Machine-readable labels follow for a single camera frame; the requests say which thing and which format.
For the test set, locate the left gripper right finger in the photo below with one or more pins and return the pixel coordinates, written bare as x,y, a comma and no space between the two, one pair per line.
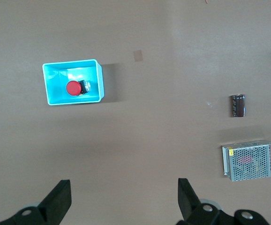
189,208

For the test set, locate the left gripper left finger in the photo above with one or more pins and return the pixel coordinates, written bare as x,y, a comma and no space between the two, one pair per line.
55,204

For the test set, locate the red push button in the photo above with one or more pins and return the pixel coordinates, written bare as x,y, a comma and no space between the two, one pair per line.
73,88

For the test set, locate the metal mesh power supply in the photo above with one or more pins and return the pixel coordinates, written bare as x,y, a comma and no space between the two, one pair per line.
250,164

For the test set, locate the cyan plastic box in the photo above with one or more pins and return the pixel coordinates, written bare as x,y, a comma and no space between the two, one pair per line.
55,93

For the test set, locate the dark brown capacitor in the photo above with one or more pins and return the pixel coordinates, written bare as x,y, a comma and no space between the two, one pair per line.
238,105

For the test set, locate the brown tape patch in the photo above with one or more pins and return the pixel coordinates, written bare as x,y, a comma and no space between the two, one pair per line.
138,55

